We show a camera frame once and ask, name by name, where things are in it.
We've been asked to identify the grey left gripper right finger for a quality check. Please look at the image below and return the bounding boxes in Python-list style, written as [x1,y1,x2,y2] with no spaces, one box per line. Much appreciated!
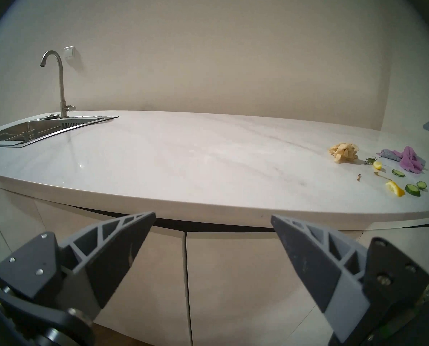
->
[271,215,429,345]

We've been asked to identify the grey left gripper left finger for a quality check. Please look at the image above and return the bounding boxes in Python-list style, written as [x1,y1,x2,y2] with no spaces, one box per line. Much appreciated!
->
[0,212,156,321]

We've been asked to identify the purple grey fluffy cloth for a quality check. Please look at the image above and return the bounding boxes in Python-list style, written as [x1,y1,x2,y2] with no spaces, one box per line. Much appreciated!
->
[376,146,427,174]

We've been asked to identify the large yellow lemon wedge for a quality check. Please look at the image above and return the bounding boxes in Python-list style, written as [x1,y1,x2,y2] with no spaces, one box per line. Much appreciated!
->
[385,181,405,198]

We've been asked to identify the beige paper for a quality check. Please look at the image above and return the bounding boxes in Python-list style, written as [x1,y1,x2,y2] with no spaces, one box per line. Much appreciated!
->
[329,143,360,164]

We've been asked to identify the grey sink strainer plate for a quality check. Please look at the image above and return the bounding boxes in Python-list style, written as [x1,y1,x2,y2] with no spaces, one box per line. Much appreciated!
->
[61,116,103,128]

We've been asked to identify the stainless steel sink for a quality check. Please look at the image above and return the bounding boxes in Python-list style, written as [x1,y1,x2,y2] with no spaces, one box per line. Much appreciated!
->
[0,113,119,147]

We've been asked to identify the steel gooseneck faucet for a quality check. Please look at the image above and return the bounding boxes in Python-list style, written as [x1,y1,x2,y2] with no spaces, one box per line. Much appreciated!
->
[40,50,76,119]

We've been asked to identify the wire sink rack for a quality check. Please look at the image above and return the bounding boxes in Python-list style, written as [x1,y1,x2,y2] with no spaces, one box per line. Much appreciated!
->
[2,129,42,142]

